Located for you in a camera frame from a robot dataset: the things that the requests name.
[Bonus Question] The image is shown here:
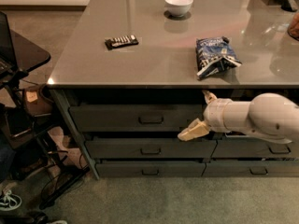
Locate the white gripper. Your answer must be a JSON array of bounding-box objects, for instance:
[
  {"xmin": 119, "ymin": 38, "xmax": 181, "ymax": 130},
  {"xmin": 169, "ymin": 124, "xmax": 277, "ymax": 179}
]
[{"xmin": 178, "ymin": 90, "xmax": 232, "ymax": 141}]

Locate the grey drawer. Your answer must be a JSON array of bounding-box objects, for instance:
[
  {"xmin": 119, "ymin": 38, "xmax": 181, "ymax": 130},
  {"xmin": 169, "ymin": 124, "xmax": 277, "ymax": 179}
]
[
  {"xmin": 85, "ymin": 138, "xmax": 217, "ymax": 159},
  {"xmin": 212, "ymin": 136, "xmax": 299, "ymax": 158},
  {"xmin": 203, "ymin": 161, "xmax": 299, "ymax": 177},
  {"xmin": 69, "ymin": 105, "xmax": 202, "ymax": 132},
  {"xmin": 95, "ymin": 161, "xmax": 206, "ymax": 177}
]

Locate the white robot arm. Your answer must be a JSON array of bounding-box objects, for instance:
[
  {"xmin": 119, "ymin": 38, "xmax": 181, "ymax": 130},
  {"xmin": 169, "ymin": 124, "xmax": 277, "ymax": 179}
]
[{"xmin": 178, "ymin": 90, "xmax": 299, "ymax": 144}]

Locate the blue chip bag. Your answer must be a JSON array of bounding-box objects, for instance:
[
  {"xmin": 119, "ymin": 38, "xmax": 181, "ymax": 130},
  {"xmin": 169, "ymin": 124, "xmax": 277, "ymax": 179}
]
[{"xmin": 195, "ymin": 36, "xmax": 242, "ymax": 79}]

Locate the white ceramic bowl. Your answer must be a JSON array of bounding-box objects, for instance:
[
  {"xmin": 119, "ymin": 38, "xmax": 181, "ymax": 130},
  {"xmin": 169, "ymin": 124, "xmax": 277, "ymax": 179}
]
[{"xmin": 164, "ymin": 0, "xmax": 193, "ymax": 17}]

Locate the black candy bar wrapper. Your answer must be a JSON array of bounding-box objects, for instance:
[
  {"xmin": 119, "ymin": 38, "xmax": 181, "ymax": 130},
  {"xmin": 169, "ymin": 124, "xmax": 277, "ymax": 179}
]
[{"xmin": 105, "ymin": 35, "xmax": 139, "ymax": 50}]

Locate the brown object at right edge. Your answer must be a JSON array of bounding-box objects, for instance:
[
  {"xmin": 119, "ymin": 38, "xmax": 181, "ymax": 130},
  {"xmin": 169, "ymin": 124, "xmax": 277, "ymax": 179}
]
[{"xmin": 287, "ymin": 13, "xmax": 299, "ymax": 40}]

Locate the brown cardboard box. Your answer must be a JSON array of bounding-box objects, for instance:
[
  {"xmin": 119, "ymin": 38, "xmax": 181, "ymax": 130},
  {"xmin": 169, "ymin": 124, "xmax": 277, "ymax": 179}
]
[{"xmin": 22, "ymin": 84, "xmax": 54, "ymax": 117}]

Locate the black side table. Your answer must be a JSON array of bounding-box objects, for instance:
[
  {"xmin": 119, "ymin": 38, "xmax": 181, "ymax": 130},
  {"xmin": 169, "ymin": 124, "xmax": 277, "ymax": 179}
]
[{"xmin": 0, "ymin": 31, "xmax": 90, "ymax": 210}]

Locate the black laptop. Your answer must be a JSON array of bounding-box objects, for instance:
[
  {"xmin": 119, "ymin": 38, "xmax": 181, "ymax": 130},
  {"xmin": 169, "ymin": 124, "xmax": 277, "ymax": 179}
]
[{"xmin": 0, "ymin": 12, "xmax": 18, "ymax": 77}]

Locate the grey drawer cabinet frame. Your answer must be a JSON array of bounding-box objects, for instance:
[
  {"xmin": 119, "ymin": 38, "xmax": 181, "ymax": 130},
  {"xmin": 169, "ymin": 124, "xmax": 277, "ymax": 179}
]
[{"xmin": 50, "ymin": 83, "xmax": 299, "ymax": 177}]

